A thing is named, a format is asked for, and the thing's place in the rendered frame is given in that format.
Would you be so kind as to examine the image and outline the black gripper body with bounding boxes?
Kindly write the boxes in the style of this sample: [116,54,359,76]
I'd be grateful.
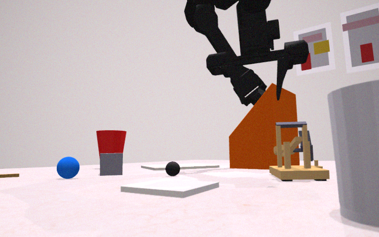
[206,18,309,76]

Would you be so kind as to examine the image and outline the white flat slab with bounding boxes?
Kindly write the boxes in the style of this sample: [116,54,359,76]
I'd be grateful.
[120,179,220,198]

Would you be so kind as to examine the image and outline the black ball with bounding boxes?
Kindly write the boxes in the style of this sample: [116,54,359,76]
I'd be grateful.
[165,161,180,176]

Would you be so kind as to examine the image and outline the blue ball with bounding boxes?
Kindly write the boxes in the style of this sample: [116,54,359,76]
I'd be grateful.
[57,157,79,179]

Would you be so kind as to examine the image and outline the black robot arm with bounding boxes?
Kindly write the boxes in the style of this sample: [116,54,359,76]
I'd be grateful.
[184,0,280,106]

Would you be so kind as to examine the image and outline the tan wooden catapult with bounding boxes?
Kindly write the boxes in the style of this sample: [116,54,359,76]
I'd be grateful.
[269,121,330,181]

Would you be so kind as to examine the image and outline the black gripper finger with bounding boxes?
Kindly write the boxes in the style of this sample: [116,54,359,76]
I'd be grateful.
[276,56,294,100]
[220,65,244,104]

